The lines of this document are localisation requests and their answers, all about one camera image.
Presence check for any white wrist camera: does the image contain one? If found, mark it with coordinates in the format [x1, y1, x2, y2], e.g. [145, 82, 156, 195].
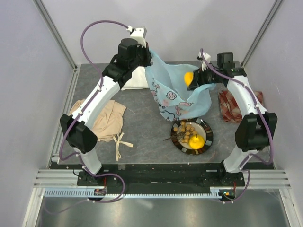
[126, 26, 147, 48]
[197, 52, 211, 71]

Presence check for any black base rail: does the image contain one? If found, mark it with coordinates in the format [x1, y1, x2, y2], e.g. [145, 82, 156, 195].
[77, 163, 245, 193]

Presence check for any beige crumpled cloth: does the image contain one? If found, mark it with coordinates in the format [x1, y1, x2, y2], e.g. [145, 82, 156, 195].
[68, 99, 134, 162]

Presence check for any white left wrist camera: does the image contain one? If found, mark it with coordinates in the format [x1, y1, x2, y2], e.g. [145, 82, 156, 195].
[126, 26, 147, 48]

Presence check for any light blue plastic bag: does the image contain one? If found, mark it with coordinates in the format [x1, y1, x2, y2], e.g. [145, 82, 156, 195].
[145, 50, 215, 122]

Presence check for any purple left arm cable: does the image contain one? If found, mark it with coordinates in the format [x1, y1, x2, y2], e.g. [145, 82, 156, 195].
[58, 20, 131, 161]

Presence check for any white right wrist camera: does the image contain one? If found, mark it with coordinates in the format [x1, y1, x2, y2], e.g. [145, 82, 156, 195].
[197, 52, 211, 71]

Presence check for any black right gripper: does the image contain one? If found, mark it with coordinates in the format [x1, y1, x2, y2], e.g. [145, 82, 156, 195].
[187, 64, 222, 92]

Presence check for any white folded cloth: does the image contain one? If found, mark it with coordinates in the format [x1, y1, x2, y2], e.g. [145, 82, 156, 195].
[121, 66, 149, 91]

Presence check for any dark rimmed beige plate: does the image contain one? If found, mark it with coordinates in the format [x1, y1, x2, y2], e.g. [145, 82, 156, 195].
[169, 118, 213, 155]

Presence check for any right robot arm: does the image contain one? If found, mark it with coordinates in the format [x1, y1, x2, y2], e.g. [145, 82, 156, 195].
[184, 50, 277, 186]

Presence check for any yellow fake pear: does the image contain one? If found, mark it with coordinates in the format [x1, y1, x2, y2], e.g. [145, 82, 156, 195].
[188, 135, 205, 150]

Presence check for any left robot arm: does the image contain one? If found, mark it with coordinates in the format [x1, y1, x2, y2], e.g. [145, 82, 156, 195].
[60, 37, 152, 186]

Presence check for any red plaid cloth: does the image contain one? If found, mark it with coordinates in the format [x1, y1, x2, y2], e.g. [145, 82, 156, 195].
[218, 90, 264, 123]

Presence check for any yellow fake lemon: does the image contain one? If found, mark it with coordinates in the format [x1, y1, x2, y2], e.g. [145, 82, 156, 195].
[184, 71, 194, 87]

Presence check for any aluminium frame rail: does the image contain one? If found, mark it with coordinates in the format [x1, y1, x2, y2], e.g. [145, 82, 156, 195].
[34, 169, 291, 189]

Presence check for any yellow fake berry bunch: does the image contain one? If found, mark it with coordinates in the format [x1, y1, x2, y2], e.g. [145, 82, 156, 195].
[164, 121, 197, 144]

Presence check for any white slotted cable duct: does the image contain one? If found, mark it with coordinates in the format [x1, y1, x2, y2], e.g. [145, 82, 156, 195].
[43, 187, 232, 199]

